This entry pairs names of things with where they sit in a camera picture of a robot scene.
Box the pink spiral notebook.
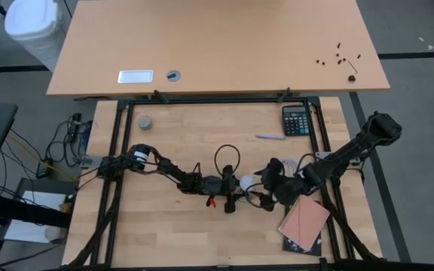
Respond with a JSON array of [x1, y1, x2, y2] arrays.
[[277, 193, 332, 253]]

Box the black aluminium table frame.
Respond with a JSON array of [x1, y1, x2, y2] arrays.
[[64, 96, 387, 271]]

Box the silver rectangular desk plate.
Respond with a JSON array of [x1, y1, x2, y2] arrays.
[[117, 69, 155, 85]]

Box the black calculator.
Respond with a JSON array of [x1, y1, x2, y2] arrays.
[[281, 104, 313, 138]]

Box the yellow floor cable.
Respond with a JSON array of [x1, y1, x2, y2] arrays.
[[6, 133, 78, 182]]

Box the black frame clamp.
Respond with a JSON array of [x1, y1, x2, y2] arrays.
[[277, 87, 292, 104], [153, 89, 170, 105]]

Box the black power adapter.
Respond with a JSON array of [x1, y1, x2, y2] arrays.
[[35, 159, 54, 180]]

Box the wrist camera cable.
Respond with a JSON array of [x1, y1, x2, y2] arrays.
[[214, 144, 241, 178], [294, 152, 318, 177]]

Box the small grey round container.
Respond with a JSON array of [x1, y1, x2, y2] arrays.
[[137, 114, 154, 131]]

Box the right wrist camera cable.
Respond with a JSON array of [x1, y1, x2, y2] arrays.
[[294, 152, 318, 177]]

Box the white lightbulb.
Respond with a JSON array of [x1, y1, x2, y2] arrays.
[[238, 174, 258, 193]]

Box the black floor cable tangle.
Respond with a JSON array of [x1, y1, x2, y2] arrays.
[[45, 111, 94, 169]]

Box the light wooden desk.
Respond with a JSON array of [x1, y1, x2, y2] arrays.
[[46, 0, 392, 98]]

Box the purple pen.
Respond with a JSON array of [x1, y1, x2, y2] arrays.
[[255, 133, 287, 141]]

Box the white trash bin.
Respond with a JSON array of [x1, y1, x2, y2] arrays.
[[4, 0, 70, 73]]

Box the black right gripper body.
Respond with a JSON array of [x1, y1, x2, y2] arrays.
[[259, 157, 309, 212]]

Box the white paper sheet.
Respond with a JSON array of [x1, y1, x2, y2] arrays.
[[4, 190, 68, 245]]

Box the black book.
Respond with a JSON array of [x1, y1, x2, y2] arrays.
[[282, 195, 324, 257]]

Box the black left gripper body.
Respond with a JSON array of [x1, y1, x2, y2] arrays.
[[201, 164, 239, 215]]

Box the black metal beam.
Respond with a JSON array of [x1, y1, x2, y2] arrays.
[[0, 190, 72, 230]]

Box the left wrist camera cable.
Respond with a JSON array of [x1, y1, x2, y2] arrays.
[[214, 144, 241, 178]]

